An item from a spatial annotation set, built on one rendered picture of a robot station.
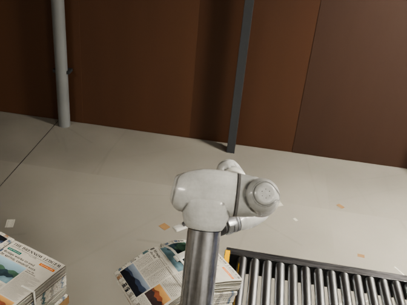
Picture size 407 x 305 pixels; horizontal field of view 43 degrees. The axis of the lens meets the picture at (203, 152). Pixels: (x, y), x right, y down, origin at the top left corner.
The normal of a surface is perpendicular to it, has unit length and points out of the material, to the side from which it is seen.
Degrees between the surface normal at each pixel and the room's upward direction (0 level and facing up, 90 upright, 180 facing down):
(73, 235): 0
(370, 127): 90
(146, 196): 0
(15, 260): 1
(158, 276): 21
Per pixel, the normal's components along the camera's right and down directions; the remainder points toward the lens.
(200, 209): -0.15, 0.11
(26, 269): 0.08, -0.86
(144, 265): -0.29, -0.71
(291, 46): -0.14, 0.48
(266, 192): 0.16, -0.19
